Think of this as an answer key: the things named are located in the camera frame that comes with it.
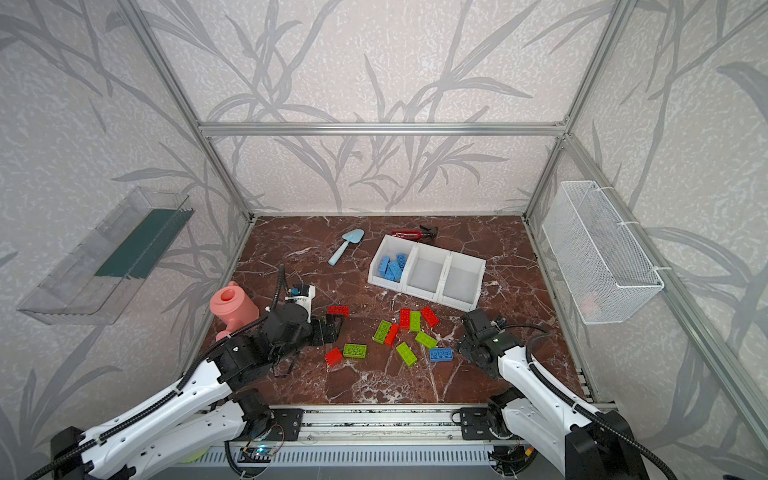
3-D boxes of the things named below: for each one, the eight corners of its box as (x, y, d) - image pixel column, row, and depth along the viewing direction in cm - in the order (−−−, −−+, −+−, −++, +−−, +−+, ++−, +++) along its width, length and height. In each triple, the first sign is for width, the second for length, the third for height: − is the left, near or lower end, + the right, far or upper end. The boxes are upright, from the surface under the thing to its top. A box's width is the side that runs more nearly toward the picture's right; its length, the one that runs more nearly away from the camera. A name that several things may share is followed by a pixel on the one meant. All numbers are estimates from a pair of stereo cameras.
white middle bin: (400, 293, 99) (400, 283, 94) (415, 253, 110) (416, 241, 105) (436, 304, 97) (438, 294, 92) (448, 261, 108) (451, 250, 103)
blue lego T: (429, 361, 86) (430, 358, 84) (429, 351, 88) (429, 348, 86) (452, 361, 86) (453, 358, 84) (451, 351, 88) (452, 348, 86)
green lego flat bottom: (344, 357, 87) (342, 354, 85) (345, 346, 89) (344, 343, 87) (366, 357, 87) (365, 354, 85) (367, 346, 89) (366, 343, 87)
